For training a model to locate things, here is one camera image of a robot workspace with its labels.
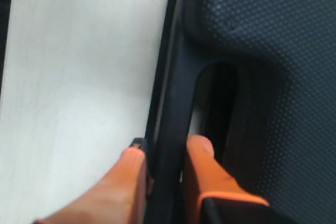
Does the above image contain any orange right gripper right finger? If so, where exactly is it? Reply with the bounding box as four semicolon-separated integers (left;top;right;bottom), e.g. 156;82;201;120
183;135;269;223

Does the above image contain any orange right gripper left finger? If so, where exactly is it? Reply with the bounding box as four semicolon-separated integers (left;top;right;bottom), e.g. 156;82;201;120
34;147;146;224

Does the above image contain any black plastic tool case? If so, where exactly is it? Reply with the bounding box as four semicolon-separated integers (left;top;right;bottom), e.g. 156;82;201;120
144;0;335;223

